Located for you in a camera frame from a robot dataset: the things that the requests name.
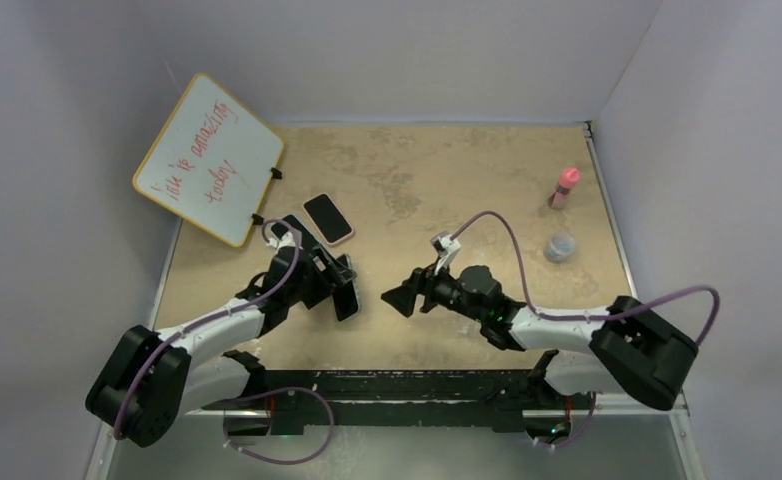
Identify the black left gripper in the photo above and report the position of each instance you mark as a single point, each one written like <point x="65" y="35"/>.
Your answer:
<point x="327" y="278"/>

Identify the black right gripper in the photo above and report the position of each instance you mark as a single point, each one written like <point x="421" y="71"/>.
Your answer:
<point x="422" y="281"/>

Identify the black screen smartphone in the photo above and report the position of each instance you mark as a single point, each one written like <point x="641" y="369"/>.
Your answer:
<point x="348" y="298"/>

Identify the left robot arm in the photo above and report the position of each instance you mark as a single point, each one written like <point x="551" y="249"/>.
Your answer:
<point x="154" y="377"/>

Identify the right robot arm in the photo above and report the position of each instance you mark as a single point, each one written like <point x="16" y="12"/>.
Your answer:
<point x="625" y="347"/>

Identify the pink cased smartphone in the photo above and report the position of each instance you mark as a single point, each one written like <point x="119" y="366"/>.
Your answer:
<point x="328" y="219"/>

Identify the clear plastic cup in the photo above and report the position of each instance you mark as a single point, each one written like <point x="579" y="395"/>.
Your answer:
<point x="560" y="247"/>

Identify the whiteboard with red writing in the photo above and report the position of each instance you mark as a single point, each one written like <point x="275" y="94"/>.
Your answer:
<point x="212" y="162"/>

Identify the pink capped bottle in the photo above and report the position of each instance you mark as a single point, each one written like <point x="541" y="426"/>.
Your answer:
<point x="568" y="179"/>

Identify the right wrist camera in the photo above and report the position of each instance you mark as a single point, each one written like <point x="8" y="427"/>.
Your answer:
<point x="447" y="247"/>

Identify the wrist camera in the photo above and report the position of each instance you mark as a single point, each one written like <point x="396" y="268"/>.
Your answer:
<point x="447" y="247"/>
<point x="287" y="240"/>

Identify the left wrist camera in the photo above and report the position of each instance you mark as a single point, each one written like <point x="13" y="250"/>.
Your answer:
<point x="287" y="240"/>

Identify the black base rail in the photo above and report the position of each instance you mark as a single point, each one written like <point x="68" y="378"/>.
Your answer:
<point x="504" y="401"/>

